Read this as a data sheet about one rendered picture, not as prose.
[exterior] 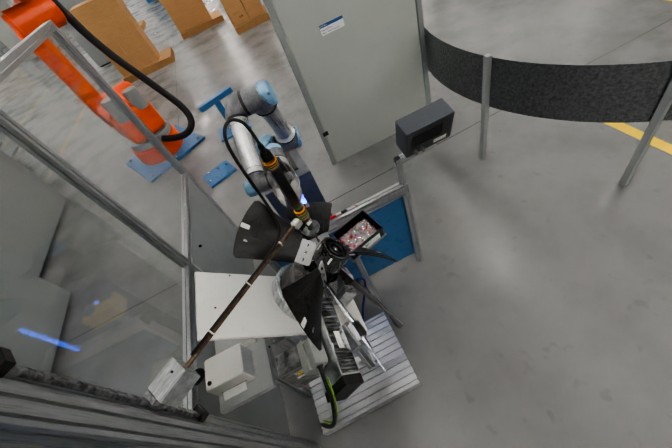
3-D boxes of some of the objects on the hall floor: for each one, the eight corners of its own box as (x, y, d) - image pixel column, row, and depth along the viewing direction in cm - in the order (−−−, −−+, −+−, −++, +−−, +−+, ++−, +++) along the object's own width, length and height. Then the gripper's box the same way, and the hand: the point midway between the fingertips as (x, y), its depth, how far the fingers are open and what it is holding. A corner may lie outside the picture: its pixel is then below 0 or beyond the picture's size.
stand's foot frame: (327, 435, 186) (323, 434, 180) (305, 358, 218) (301, 355, 212) (421, 385, 188) (419, 382, 182) (385, 316, 220) (383, 311, 215)
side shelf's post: (307, 398, 202) (240, 364, 142) (305, 391, 204) (239, 355, 145) (312, 395, 202) (248, 359, 143) (311, 388, 205) (247, 351, 145)
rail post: (417, 262, 239) (403, 195, 183) (415, 258, 242) (399, 191, 186) (422, 259, 239) (409, 192, 184) (419, 255, 242) (405, 188, 186)
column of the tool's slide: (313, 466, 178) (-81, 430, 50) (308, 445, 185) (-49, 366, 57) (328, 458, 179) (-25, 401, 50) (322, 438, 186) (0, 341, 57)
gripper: (299, 172, 125) (315, 207, 110) (273, 185, 124) (285, 222, 109) (290, 156, 119) (306, 191, 104) (263, 170, 118) (275, 207, 103)
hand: (291, 199), depth 106 cm, fingers closed on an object, 4 cm apart
